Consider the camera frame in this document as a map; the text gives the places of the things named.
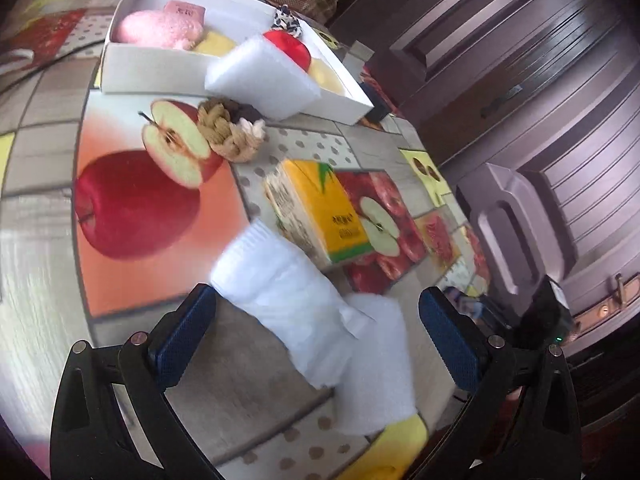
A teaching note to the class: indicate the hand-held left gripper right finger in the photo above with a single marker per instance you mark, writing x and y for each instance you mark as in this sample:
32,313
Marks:
450,345

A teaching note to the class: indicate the white foam pad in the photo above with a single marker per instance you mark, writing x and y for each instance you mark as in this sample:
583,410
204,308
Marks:
380,370

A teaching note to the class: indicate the black power cube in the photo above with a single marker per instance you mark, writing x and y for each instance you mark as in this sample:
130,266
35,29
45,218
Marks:
377,97

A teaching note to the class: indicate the pink square sponge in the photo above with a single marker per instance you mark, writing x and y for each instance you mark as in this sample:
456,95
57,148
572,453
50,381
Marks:
185,11

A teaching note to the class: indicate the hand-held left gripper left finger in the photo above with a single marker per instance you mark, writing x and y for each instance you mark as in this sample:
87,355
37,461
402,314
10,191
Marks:
182,330

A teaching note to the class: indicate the white cardboard box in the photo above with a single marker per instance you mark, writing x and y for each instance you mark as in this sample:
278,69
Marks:
150,70

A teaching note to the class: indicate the brown raised panel door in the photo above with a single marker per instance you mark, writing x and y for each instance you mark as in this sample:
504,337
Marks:
505,230

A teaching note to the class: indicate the white foam block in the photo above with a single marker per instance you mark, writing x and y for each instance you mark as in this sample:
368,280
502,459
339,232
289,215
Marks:
260,80

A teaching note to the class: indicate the pink plush toy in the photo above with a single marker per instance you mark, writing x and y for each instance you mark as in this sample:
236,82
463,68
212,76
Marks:
145,30

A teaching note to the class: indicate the red plush apple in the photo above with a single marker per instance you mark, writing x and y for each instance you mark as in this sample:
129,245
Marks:
292,47

